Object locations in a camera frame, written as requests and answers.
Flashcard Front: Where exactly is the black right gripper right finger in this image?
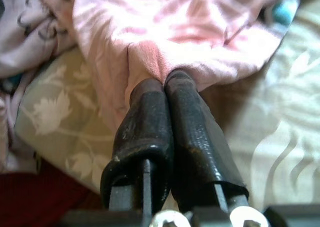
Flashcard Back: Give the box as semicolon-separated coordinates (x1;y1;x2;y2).
163;68;250;213

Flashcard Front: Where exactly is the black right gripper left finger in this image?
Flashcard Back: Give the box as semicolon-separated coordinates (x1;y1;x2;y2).
99;78;175;213

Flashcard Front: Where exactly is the pink cartoon print blanket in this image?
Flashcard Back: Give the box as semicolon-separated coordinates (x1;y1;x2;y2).
0;0;302;174

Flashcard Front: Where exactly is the bed with beige floral cover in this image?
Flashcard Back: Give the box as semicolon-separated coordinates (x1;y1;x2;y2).
12;0;320;213

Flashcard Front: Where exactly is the large red pillow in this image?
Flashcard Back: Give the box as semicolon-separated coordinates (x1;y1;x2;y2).
0;159;103;227

